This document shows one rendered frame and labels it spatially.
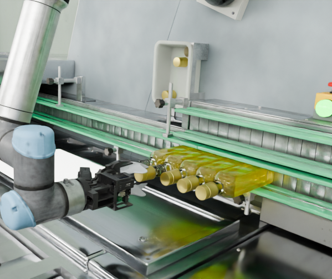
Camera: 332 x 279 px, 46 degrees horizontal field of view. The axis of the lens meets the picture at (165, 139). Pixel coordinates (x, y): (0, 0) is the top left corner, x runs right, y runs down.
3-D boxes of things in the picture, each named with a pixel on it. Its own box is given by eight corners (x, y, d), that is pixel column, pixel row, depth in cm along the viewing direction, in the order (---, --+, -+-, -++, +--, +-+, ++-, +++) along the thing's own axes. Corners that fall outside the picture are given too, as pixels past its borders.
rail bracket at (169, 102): (179, 133, 130) (151, 137, 121) (182, 82, 126) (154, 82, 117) (185, 134, 128) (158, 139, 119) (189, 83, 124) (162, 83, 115)
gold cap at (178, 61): (181, 56, 140) (173, 56, 137) (189, 57, 138) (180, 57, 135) (180, 66, 141) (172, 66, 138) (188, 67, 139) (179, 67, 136)
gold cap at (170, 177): (171, 180, 102) (159, 184, 99) (172, 167, 101) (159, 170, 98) (181, 184, 100) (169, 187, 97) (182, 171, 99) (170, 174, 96)
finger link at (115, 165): (134, 175, 96) (106, 187, 90) (129, 172, 97) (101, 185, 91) (133, 157, 94) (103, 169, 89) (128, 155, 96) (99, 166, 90)
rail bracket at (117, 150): (131, 159, 151) (102, 165, 141) (131, 141, 149) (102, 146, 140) (137, 161, 148) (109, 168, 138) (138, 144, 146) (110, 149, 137)
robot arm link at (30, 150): (-4, 122, 76) (-2, 176, 78) (23, 135, 68) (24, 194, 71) (34, 119, 81) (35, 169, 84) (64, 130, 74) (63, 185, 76)
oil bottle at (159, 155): (194, 158, 127) (145, 170, 112) (195, 141, 126) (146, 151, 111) (207, 163, 124) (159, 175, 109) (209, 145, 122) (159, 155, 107)
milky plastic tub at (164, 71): (167, 101, 150) (151, 103, 144) (171, 41, 145) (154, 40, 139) (203, 108, 138) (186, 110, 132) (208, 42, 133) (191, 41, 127)
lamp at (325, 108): (317, 115, 103) (312, 115, 101) (320, 98, 102) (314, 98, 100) (334, 118, 100) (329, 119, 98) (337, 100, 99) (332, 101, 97)
